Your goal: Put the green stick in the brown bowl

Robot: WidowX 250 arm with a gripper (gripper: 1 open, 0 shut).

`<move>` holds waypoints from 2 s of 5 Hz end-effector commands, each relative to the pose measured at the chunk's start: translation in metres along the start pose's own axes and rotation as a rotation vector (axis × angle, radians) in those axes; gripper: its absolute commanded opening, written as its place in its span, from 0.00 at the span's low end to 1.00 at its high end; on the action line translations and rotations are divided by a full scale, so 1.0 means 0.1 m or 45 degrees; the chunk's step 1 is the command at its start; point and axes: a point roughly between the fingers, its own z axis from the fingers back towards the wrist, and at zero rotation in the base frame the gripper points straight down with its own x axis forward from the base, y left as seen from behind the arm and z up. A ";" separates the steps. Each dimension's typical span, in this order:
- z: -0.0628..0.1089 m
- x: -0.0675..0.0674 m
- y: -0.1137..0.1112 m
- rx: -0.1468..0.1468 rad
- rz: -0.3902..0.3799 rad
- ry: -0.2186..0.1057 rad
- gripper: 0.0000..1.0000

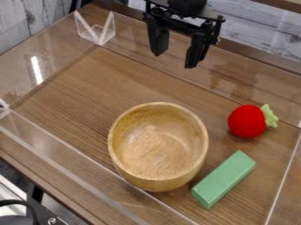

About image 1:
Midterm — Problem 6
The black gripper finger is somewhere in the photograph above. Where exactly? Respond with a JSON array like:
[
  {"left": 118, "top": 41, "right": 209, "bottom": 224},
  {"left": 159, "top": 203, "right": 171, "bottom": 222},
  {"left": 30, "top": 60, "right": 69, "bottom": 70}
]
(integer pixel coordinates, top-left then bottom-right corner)
[
  {"left": 184, "top": 33, "right": 209, "bottom": 69},
  {"left": 147, "top": 18, "right": 169, "bottom": 56}
]

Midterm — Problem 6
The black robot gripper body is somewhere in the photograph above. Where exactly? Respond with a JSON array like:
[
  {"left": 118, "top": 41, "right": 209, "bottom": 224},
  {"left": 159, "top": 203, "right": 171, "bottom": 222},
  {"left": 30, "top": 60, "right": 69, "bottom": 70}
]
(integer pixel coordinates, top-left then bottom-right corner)
[{"left": 143, "top": 0, "right": 225, "bottom": 44}]

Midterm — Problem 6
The brown wooden bowl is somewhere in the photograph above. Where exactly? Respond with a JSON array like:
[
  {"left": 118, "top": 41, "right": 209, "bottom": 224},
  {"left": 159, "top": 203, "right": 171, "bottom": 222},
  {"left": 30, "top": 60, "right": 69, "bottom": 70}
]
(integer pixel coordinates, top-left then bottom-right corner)
[{"left": 106, "top": 102, "right": 208, "bottom": 192}]

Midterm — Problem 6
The green foam stick block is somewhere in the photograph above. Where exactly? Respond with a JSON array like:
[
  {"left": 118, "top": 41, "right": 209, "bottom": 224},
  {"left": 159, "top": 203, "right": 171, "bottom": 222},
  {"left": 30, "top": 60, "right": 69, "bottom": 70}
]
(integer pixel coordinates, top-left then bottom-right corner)
[{"left": 189, "top": 150, "right": 256, "bottom": 209}]

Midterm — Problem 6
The red plush strawberry toy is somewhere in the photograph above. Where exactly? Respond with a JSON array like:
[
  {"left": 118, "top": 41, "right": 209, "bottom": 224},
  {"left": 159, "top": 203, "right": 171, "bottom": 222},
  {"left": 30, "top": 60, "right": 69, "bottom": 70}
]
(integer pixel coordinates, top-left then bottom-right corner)
[{"left": 228, "top": 104, "right": 278, "bottom": 138}]

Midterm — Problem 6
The clear acrylic corner bracket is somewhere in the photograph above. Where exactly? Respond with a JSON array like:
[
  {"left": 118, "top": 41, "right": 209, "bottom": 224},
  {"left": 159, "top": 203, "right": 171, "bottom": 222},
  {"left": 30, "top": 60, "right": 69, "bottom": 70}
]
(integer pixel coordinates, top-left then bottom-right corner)
[{"left": 73, "top": 11, "right": 114, "bottom": 46}]

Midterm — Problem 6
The black table frame leg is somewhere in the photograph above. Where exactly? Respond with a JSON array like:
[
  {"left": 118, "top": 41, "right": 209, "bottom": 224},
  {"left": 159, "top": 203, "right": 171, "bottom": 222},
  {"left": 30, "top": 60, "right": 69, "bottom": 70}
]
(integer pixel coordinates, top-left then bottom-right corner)
[{"left": 0, "top": 182, "right": 69, "bottom": 225}]

